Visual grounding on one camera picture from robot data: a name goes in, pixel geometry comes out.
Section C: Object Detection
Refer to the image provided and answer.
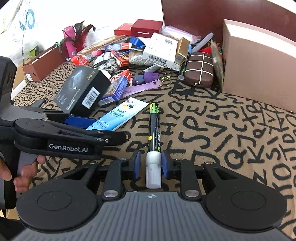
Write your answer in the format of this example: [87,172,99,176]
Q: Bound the gold key ring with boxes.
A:
[159,71,173,88]

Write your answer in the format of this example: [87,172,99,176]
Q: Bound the translucent white tube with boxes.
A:
[190,32,214,53]

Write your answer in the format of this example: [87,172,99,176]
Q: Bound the black blue lanyard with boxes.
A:
[93,45,147,68]

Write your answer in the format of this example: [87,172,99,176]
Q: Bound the white barcode box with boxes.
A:
[142,33,181,71]

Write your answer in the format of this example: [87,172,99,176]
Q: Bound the purple strap keychain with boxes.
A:
[121,80,161,99]

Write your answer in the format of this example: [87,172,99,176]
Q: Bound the gold small carton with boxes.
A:
[175,37,190,65]

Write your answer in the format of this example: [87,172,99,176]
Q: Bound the black charger box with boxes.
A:
[54,65,111,117]

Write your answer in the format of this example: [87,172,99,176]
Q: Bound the pink bottle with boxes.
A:
[63,25,78,58]

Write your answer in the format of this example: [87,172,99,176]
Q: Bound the red card box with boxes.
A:
[110,51,130,67]

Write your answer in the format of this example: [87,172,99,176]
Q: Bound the blue red slim box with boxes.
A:
[105,42,132,52]

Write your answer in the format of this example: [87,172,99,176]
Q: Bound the wooden sticks packet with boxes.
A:
[77,35,129,55]

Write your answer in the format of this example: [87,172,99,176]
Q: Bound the grey marker pen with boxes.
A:
[139,65,161,75]

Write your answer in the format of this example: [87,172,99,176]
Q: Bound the large pink cardboard box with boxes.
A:
[222,20,295,111]

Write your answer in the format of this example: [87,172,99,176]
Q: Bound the black yellow marker pen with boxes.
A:
[145,103,162,189]

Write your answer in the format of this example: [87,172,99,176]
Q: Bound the red snack packet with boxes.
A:
[71,55,89,66]

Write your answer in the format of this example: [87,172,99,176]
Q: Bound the brown long box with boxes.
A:
[23,46,69,82]

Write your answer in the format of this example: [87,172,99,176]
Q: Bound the brown plaid glasses case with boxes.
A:
[184,52,214,88]

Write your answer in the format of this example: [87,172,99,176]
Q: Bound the floral drawstring pouch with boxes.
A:
[93,52,119,75]

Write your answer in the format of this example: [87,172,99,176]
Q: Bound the dark red gift box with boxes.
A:
[131,19,163,38]

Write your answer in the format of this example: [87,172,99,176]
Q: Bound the person left hand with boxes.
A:
[0,155,47,194]

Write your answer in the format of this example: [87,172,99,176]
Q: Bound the dark red feather toy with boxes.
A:
[59,21,96,55]

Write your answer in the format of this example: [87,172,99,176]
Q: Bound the bag of white beads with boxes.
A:
[129,50,154,66]

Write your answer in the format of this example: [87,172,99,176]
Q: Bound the clear zip bag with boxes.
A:
[161,26,201,44]

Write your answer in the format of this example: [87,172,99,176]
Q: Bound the red tape roll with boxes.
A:
[199,46,212,55]

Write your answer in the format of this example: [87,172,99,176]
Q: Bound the blue tape roll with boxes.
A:
[129,36,145,50]

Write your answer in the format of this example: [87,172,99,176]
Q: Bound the red flat box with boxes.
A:
[114,23,133,36]

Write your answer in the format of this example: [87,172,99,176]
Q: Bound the blue white tube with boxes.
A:
[86,97,148,131]

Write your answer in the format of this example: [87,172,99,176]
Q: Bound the blue tiger card box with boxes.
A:
[98,70,132,106]

